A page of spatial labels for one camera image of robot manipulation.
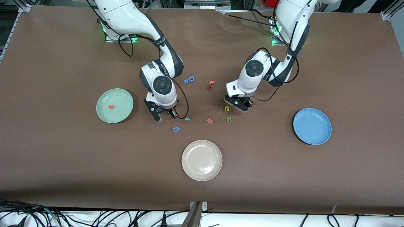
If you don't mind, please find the beige plate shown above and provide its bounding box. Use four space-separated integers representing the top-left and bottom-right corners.
181 140 223 182

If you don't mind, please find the blue plate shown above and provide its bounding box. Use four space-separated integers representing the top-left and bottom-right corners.
293 108 332 146

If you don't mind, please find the aluminium frame rail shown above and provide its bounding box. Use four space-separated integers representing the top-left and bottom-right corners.
0 4 32 62
380 0 404 21

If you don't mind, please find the brown table mat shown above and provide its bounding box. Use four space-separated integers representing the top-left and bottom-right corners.
0 6 404 215

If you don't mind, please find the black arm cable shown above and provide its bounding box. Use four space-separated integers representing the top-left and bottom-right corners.
251 13 299 102
117 33 190 120

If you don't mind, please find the looped black cable with plug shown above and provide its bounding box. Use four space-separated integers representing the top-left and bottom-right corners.
327 214 359 227

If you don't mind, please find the aluminium table clamp bracket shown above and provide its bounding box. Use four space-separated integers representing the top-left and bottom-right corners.
181 201 209 227

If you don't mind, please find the mint green plate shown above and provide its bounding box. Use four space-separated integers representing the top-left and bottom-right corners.
96 88 134 124

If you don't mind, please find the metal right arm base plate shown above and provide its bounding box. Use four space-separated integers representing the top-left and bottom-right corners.
104 19 139 43

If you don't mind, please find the black base power cable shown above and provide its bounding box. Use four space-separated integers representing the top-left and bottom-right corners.
218 9 275 26

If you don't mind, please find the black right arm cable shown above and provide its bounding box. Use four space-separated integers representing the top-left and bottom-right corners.
117 33 190 120

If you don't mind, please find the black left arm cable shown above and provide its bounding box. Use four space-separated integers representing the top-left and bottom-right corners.
251 13 299 102

